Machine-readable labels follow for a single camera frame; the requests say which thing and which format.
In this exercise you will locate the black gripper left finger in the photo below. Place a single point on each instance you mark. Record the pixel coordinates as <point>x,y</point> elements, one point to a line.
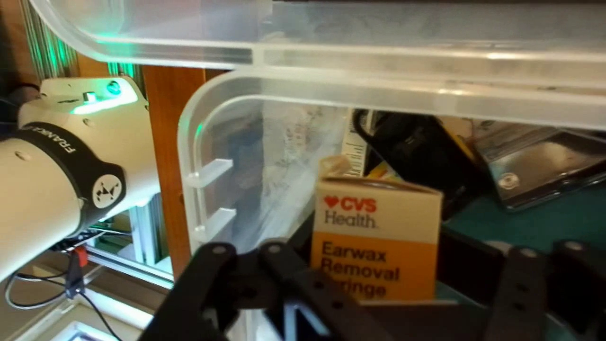
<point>221,284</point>

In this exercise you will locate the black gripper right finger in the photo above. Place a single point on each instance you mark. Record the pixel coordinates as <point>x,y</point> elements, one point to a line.
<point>524,285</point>

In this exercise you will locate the CVS earwax syringe box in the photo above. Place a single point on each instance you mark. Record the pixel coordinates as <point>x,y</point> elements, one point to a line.
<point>378,240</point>

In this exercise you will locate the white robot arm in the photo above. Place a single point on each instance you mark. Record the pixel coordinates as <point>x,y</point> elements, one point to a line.
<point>86,155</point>

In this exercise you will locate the near clear storage box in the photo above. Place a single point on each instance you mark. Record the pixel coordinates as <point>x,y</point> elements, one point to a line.
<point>255,145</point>

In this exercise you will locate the clear storage box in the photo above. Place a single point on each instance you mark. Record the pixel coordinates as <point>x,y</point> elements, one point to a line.
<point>255,145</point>
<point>232,33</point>

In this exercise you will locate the far clear storage box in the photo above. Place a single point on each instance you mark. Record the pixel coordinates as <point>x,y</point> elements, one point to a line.
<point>232,33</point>

